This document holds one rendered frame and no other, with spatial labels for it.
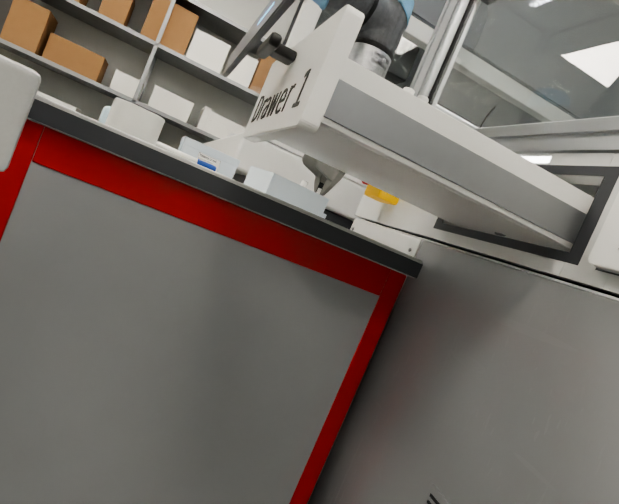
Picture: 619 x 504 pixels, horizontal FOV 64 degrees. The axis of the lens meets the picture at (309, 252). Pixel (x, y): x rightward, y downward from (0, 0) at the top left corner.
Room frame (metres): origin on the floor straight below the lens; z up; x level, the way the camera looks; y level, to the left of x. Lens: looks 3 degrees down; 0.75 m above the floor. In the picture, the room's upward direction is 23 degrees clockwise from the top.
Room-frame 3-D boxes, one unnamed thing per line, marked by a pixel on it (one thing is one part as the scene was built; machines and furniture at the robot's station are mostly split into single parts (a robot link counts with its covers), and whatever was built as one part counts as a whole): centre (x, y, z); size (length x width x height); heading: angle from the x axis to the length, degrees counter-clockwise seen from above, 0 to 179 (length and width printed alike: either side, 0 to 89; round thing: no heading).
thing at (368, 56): (0.87, 0.03, 1.03); 0.08 x 0.08 x 0.05
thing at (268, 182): (0.87, 0.08, 0.78); 0.12 x 0.08 x 0.04; 127
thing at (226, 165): (1.11, 0.29, 0.79); 0.13 x 0.09 x 0.05; 111
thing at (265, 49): (0.55, 0.12, 0.91); 0.07 x 0.04 x 0.01; 20
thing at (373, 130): (0.63, -0.11, 0.86); 0.40 x 0.26 x 0.06; 110
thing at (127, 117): (0.69, 0.29, 0.78); 0.07 x 0.07 x 0.04
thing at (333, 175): (0.85, 0.03, 0.85); 0.06 x 0.03 x 0.09; 127
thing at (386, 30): (0.87, 0.04, 1.11); 0.09 x 0.08 x 0.11; 122
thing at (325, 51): (0.56, 0.09, 0.87); 0.29 x 0.02 x 0.11; 20
